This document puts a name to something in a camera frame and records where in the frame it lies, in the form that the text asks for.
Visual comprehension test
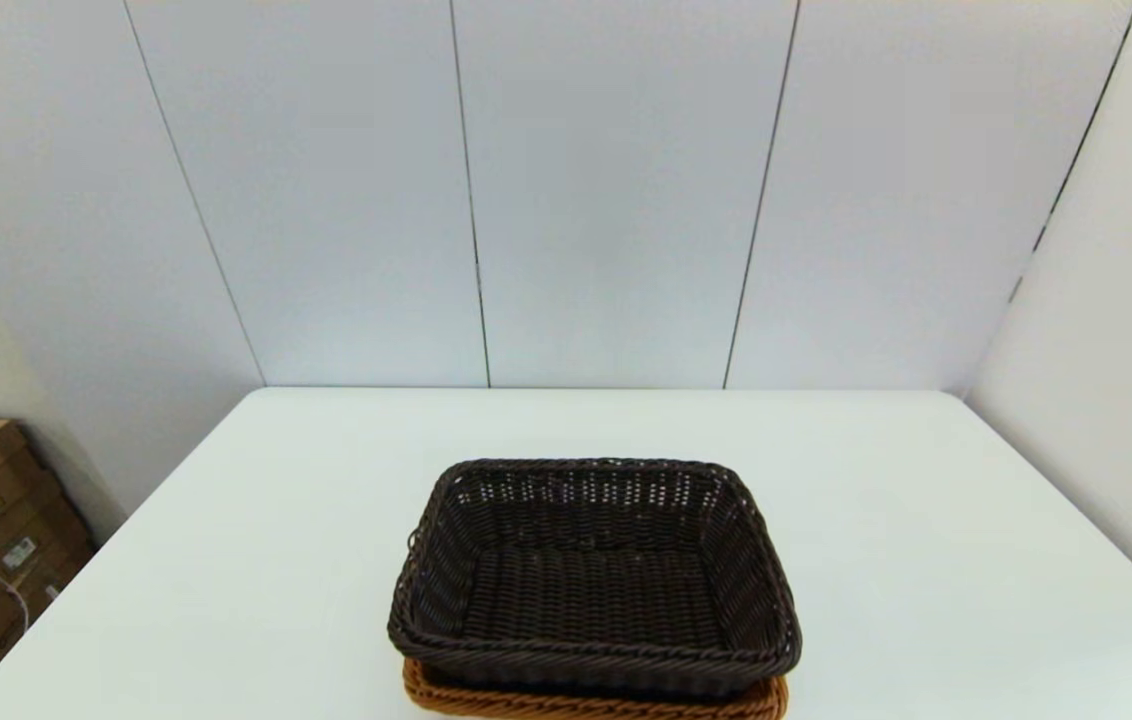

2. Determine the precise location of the dark brown wicker basket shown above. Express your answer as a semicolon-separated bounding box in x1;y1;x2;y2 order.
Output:
386;458;803;699

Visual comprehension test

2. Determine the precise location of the orange wicker basket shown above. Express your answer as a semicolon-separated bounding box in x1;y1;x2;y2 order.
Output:
402;657;790;720

